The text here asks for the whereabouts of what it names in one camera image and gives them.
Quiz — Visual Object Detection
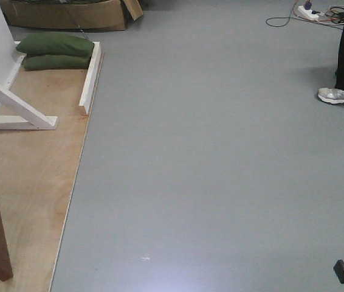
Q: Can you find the plywood base platform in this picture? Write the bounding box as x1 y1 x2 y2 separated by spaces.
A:
0 65 91 291

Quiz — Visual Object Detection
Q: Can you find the upper green sandbag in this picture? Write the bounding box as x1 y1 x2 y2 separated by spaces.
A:
16 32 94 57

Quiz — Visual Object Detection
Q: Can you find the green sandbag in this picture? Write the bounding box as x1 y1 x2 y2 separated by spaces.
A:
23 55 91 70
16 32 94 57

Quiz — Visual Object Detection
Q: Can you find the lower green sandbag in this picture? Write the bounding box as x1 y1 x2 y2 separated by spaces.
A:
23 55 91 70

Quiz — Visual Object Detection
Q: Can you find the open cardboard box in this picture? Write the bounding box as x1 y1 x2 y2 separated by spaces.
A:
0 1 143 31

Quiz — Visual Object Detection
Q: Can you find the grey left sneaker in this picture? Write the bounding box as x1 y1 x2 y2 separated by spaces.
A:
318 88 344 105

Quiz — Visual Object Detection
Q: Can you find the white power strip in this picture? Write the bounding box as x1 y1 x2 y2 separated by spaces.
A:
297 5 319 21

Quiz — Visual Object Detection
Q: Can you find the white edge rail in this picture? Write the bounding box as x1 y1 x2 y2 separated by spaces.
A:
78 42 103 116

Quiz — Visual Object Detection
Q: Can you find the orange cable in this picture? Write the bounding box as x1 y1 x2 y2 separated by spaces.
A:
291 0 344 24

